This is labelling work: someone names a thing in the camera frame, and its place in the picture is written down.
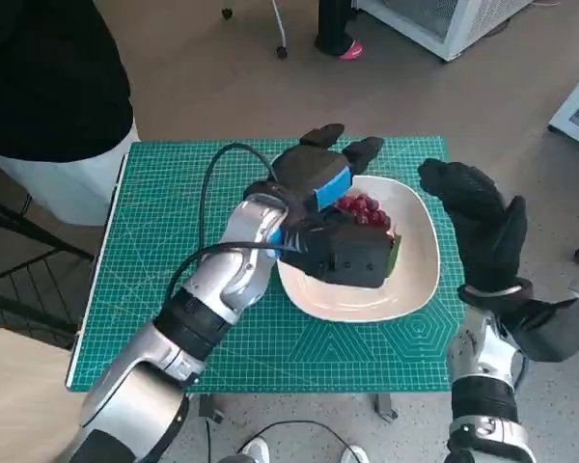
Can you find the black metal rack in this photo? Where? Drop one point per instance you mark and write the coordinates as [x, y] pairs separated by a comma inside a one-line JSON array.
[[19, 270]]

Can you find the person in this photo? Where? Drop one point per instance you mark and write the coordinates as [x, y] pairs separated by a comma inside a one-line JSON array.
[[333, 29], [43, 87]]

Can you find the white square plate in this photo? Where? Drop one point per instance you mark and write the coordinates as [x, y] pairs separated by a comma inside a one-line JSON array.
[[405, 280]]

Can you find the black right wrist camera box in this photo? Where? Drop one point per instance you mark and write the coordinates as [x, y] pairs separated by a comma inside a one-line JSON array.
[[550, 333]]

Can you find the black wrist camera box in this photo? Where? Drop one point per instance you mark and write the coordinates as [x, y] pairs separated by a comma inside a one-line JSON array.
[[550, 333], [352, 260]]

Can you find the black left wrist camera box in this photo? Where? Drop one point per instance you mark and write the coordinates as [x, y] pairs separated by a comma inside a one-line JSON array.
[[352, 260]]

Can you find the green cutting mat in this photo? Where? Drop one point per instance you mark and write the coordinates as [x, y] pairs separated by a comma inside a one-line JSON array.
[[280, 357]]

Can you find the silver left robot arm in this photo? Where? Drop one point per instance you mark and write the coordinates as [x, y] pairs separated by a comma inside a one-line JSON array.
[[212, 284]]

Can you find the red toy grape bunch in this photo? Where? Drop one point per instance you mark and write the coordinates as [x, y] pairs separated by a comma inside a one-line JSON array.
[[366, 212]]

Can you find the grey table leg bracket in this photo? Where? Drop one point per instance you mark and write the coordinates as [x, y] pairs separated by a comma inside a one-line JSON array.
[[208, 409], [383, 407]]

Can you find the white chair leg with caster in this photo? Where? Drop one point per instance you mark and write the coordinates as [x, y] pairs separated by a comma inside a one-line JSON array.
[[283, 50]]

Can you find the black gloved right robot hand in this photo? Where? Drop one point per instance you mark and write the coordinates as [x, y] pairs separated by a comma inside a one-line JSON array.
[[492, 236]]

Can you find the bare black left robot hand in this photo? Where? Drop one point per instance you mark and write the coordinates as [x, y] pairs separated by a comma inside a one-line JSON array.
[[309, 173]]

